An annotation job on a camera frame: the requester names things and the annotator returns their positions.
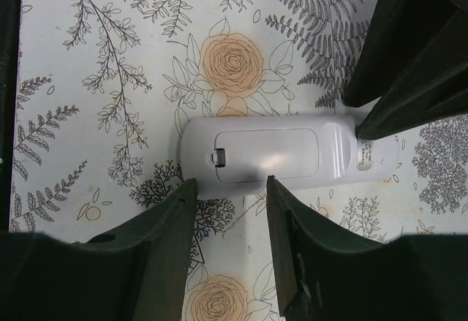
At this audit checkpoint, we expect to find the white remote control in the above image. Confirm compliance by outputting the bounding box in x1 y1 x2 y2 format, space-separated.
179 115 399 200

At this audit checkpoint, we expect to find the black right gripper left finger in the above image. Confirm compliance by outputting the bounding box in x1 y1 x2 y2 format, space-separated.
1 180 197 320

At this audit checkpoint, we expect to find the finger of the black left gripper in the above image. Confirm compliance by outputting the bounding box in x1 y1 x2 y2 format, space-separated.
344 0 467 108
357 12 467 140

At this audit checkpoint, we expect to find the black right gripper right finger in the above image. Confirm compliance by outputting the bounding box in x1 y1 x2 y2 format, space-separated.
266 176 467 320

